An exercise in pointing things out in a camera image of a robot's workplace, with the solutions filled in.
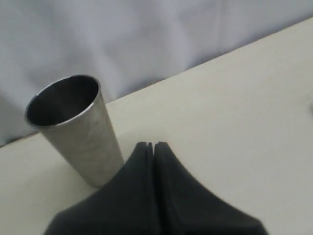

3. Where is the stainless steel tumbler cup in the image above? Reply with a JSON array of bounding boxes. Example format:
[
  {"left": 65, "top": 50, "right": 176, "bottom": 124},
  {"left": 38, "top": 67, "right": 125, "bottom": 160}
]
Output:
[{"left": 25, "top": 74, "right": 124, "bottom": 187}]

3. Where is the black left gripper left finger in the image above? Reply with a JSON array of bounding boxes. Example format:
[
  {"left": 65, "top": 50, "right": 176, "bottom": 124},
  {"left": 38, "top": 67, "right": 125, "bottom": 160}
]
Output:
[{"left": 45, "top": 142, "right": 160, "bottom": 235}]

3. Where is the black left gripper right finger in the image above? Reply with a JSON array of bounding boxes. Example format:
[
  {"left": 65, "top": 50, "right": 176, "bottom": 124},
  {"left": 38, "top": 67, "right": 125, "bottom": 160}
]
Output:
[{"left": 154, "top": 142, "right": 267, "bottom": 235}]

